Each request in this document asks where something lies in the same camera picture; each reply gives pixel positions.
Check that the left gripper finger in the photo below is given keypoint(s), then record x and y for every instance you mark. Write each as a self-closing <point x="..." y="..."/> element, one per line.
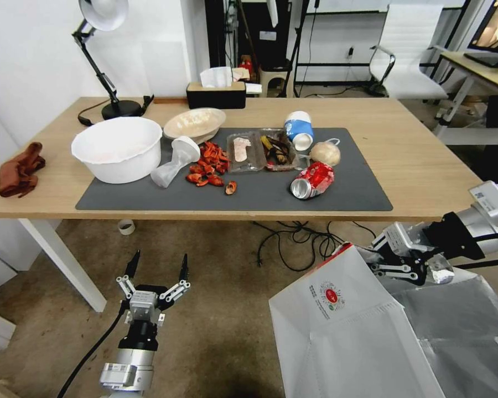
<point x="178" y="286"/>
<point x="126" y="282"/>

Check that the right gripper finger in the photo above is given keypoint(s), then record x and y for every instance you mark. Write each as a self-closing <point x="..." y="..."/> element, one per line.
<point x="375" y="253"/>
<point x="402" y="268"/>

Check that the white food delivery bag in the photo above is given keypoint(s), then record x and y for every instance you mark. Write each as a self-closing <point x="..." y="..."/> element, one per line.
<point x="357" y="340"/>

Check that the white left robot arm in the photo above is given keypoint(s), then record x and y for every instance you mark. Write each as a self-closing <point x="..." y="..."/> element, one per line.
<point x="126" y="371"/>

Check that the white tape roll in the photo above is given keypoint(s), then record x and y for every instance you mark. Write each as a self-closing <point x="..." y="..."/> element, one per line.
<point x="125" y="227"/>

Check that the wooden table with white legs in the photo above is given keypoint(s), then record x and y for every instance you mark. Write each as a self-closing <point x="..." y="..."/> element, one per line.
<point x="411" y="166"/>

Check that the crushed red soda can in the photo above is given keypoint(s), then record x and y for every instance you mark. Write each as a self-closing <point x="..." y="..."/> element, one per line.
<point x="313" y="180"/>

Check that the single red crayfish shell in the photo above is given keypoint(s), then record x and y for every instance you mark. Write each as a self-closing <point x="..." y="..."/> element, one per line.
<point x="231" y="187"/>

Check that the dark grey table mat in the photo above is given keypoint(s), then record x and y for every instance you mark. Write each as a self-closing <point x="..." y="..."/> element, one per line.
<point x="253" y="198"/>

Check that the white cabinet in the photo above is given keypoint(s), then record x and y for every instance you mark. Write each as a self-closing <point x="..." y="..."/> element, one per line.
<point x="4" y="253"/>

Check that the red crayfish shell pile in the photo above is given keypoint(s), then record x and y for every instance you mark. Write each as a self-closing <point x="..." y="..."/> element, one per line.
<point x="209" y="163"/>

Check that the large white plastic bowl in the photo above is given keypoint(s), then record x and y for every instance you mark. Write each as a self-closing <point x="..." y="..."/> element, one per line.
<point x="116" y="155"/>

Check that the clear tray with banana peel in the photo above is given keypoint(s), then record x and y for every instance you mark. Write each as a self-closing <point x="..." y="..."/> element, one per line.
<point x="282" y="159"/>

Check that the brown banana peel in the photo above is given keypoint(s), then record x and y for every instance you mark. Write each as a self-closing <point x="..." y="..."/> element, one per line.
<point x="276" y="151"/>

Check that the blue and white paper cup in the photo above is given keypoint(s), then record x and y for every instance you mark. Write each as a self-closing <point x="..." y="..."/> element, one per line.
<point x="299" y="128"/>

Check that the clear tray with pink scrap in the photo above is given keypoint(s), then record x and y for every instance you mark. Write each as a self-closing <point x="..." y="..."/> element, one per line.
<point x="242" y="151"/>

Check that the brown crumpled cloth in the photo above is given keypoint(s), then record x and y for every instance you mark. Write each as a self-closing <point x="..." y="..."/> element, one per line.
<point x="18" y="172"/>

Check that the beige shallow bowl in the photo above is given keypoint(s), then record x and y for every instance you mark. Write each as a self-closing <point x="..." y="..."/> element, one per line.
<point x="193" y="122"/>

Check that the black desk lamp white shade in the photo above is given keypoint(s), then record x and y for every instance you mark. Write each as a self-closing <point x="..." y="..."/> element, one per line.
<point x="116" y="108"/>

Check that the wooden side desk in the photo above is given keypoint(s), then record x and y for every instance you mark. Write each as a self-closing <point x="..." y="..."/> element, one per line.
<point x="477" y="66"/>

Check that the black keyboard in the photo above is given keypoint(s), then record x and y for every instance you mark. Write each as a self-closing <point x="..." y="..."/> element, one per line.
<point x="487" y="58"/>

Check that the black tissue box wooden lid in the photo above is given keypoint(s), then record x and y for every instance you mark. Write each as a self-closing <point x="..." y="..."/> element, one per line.
<point x="216" y="97"/>

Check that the white office chair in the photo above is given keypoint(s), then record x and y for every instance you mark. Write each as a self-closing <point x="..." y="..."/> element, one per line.
<point x="411" y="49"/>

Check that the beige plastic stool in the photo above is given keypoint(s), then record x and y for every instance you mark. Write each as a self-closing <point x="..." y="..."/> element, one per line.
<point x="274" y="81"/>

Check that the white paper stack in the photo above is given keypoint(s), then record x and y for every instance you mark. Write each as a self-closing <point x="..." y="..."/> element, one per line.
<point x="254" y="88"/>

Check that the white tissue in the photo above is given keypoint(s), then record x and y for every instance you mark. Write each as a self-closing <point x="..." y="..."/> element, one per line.
<point x="216" y="76"/>

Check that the computer monitor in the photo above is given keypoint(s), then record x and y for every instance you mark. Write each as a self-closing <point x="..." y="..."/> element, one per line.
<point x="496" y="25"/>

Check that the black tripod stand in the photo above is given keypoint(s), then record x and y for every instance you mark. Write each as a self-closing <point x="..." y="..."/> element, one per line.
<point x="305" y="45"/>

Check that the small red object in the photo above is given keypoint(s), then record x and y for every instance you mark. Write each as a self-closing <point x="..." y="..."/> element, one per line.
<point x="245" y="63"/>

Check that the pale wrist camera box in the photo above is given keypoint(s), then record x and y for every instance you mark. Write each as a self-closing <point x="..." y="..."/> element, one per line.
<point x="402" y="238"/>
<point x="143" y="304"/>

